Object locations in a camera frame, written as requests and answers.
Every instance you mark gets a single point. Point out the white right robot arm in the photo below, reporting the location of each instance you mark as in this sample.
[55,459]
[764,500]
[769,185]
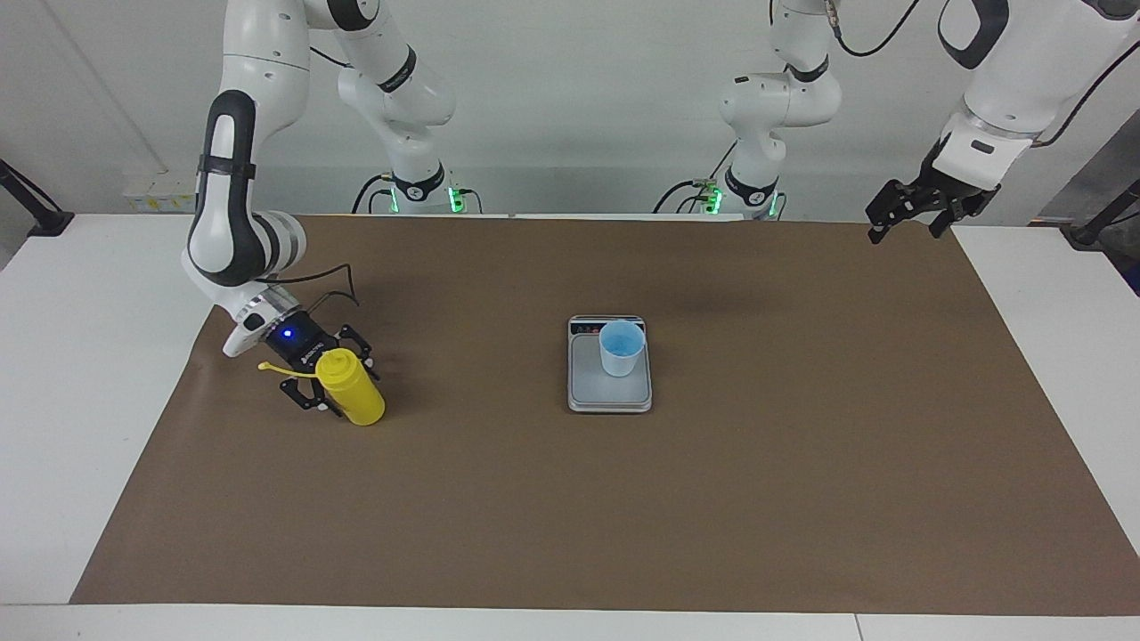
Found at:
[227,178]

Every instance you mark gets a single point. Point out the black clamp stand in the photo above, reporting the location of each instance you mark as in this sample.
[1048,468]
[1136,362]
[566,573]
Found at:
[1087,234]
[49,221]

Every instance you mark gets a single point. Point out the silver digital kitchen scale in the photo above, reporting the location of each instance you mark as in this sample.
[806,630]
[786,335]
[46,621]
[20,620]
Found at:
[588,387]

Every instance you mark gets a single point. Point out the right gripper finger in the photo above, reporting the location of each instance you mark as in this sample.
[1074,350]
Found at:
[307,396]
[361,343]

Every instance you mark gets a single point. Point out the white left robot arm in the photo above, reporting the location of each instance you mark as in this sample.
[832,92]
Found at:
[1015,80]

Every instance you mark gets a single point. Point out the light blue plastic cup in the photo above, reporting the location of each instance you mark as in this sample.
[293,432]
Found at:
[622,356]

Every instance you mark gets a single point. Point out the brown table mat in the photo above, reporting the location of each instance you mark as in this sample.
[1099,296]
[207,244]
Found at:
[534,499]

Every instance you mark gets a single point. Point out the white boxes with yellow labels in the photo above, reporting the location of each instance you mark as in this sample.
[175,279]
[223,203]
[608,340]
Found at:
[156,198]

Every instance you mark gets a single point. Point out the yellow squeeze seasoning bottle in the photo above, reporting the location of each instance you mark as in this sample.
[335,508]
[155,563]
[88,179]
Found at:
[361,396]

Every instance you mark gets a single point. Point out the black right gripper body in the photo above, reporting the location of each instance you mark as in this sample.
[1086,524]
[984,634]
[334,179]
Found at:
[298,343]

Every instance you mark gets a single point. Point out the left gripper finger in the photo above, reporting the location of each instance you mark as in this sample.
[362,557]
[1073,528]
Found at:
[891,203]
[946,218]

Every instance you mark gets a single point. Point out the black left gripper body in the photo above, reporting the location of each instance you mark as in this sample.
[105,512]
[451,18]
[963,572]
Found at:
[935,191]

